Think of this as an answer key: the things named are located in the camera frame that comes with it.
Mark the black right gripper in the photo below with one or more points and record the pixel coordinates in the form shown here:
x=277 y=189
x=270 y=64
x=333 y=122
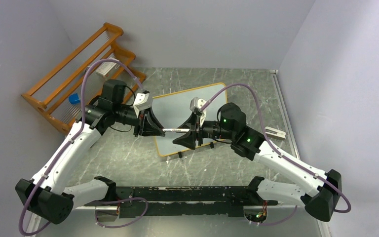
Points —
x=196 y=132

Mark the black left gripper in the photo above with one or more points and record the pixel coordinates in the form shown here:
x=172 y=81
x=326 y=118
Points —
x=147 y=131

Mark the white marker pen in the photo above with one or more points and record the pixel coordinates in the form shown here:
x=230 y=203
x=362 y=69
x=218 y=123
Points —
x=176 y=130

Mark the yellow framed whiteboard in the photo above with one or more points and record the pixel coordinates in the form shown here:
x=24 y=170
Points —
x=172 y=109

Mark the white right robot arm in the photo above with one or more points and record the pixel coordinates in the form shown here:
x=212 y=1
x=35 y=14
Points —
x=316 y=190

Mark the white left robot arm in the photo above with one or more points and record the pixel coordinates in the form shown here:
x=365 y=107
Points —
x=46 y=194

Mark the white whiteboard eraser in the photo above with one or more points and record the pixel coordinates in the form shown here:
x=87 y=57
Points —
x=273 y=133

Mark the grey cardboard box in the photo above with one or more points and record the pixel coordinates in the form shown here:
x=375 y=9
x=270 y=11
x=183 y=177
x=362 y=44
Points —
x=105 y=69

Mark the blue cube block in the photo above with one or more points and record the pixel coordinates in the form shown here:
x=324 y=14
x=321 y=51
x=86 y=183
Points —
x=74 y=99

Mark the orange wooden rack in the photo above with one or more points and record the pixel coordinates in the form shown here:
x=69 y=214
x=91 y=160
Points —
x=49 y=97

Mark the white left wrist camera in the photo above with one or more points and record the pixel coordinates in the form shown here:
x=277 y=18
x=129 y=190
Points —
x=142 y=102

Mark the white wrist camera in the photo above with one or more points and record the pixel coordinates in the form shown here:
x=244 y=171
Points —
x=142 y=102
x=196 y=105

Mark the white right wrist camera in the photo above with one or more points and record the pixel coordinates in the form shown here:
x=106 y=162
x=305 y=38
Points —
x=196 y=105

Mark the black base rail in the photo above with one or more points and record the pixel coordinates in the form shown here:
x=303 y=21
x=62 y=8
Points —
x=177 y=201

